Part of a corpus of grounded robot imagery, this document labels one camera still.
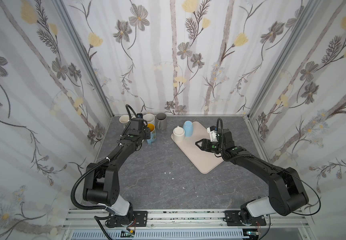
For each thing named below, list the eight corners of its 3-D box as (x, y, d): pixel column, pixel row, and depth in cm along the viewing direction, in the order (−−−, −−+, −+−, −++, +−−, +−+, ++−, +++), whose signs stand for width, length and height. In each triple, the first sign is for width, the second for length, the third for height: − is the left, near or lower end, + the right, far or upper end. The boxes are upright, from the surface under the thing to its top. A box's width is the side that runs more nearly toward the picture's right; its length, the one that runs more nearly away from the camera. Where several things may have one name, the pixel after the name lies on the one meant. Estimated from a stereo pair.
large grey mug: (155, 132, 110) (154, 124, 103) (157, 120, 118) (156, 112, 111) (166, 132, 110) (165, 124, 103) (167, 120, 118) (166, 112, 111)
